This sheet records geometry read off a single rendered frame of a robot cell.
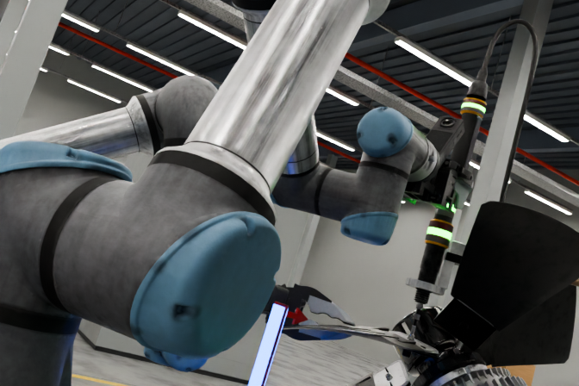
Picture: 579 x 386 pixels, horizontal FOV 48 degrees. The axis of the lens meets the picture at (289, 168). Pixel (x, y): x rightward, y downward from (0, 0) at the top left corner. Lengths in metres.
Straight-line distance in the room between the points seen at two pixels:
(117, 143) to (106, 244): 0.69
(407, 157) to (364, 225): 0.12
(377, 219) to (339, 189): 0.07
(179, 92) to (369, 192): 0.36
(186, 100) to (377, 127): 0.32
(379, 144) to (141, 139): 0.45
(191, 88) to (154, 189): 0.61
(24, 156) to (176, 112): 0.53
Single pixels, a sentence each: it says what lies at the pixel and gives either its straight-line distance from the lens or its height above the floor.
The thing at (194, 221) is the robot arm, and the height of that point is 1.24.
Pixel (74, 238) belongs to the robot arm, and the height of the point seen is 1.20.
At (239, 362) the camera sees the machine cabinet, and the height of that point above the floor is 0.23.
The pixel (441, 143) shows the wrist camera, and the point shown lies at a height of 1.52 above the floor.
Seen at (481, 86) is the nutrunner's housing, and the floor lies 1.68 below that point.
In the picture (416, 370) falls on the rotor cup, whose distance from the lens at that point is 1.27.
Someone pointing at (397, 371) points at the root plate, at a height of 1.13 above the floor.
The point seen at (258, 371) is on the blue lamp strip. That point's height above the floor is 1.09.
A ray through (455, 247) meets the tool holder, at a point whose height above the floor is 1.37.
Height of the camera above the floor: 1.22
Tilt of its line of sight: 10 degrees up
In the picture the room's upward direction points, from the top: 18 degrees clockwise
